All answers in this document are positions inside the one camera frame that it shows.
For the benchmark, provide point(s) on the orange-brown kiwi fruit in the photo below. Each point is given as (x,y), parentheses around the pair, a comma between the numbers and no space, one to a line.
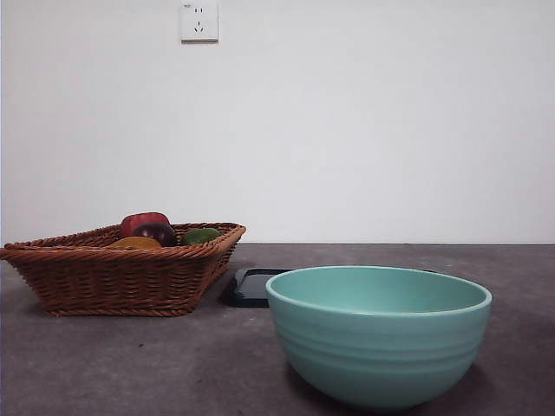
(134,242)

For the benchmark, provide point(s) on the teal ribbed bowl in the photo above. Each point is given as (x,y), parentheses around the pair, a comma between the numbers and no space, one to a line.
(377,346)

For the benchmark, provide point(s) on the green avocado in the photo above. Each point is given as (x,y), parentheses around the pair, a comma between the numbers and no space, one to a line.
(199,236)

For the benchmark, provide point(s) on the dark rectangular tray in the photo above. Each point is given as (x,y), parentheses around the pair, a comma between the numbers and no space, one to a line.
(249,290)

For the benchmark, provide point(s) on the dark purple round fruit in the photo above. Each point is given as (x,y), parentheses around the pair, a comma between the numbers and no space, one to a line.
(156,234)

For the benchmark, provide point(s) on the red bell pepper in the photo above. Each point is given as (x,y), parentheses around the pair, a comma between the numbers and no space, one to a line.
(143,219)

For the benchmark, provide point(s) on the brown wicker basket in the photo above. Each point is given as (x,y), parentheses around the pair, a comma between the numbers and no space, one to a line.
(121,281)

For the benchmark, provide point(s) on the white wall socket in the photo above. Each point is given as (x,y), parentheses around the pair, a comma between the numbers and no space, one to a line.
(208,34)

